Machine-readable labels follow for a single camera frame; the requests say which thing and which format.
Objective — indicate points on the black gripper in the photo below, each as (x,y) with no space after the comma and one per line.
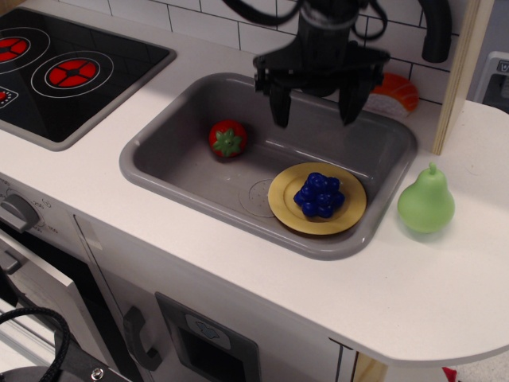
(320,60)

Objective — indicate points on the blue toy blueberries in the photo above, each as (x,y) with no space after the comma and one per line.
(320,196)

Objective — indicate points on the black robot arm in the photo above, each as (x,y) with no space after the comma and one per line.
(251,14)

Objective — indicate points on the yellow toy plate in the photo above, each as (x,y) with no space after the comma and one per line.
(289,181)

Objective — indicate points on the grey toy sink basin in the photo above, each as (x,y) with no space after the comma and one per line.
(171,156)

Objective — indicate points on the salmon sushi toy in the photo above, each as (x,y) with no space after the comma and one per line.
(395,97)

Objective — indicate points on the red toy strawberry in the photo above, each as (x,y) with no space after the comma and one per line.
(227,138)

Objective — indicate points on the dark grey toy faucet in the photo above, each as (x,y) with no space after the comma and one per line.
(438,36)

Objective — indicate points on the green toy pear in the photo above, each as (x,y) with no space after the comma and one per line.
(427,206)

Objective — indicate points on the grey appliance in background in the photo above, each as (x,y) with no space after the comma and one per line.
(492,89)

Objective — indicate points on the wooden side panel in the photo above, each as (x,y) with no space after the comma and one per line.
(472,32)

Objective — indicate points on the black toy stovetop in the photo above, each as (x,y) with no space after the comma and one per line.
(59,79)

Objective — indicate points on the grey ice dispenser panel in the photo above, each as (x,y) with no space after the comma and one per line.
(208,348)

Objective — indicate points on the grey oven knob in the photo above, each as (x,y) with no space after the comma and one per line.
(18,213)

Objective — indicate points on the white oven door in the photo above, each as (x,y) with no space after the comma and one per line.
(43,285)

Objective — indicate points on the grey cabinet door handle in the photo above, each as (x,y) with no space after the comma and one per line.
(133,323)

